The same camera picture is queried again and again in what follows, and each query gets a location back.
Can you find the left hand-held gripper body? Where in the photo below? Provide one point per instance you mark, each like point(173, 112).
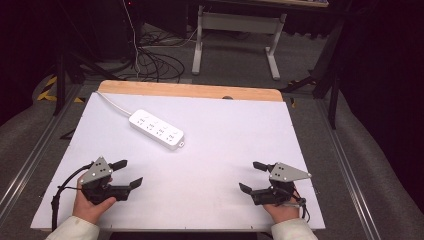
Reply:
point(96, 173)

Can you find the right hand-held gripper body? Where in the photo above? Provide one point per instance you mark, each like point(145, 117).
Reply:
point(285, 173)

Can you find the person's left hand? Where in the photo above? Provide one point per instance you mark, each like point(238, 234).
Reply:
point(86, 210)

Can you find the person's right hand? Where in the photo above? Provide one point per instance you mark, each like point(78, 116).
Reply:
point(283, 213)

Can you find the white power strip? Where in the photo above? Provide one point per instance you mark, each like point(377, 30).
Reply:
point(156, 129)

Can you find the white table cover sheet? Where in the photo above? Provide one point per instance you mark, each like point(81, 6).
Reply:
point(213, 133)

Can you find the black metal stand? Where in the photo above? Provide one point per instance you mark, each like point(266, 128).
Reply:
point(333, 86)

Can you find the black tripod stand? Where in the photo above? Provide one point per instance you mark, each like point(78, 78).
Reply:
point(60, 76)

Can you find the black curtain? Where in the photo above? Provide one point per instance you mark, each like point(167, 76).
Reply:
point(23, 50)
point(386, 83)

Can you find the metal floor rail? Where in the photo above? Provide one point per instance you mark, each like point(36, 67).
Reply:
point(346, 173)
point(33, 156)

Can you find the white metal desk frame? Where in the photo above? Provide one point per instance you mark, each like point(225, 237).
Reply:
point(238, 21)

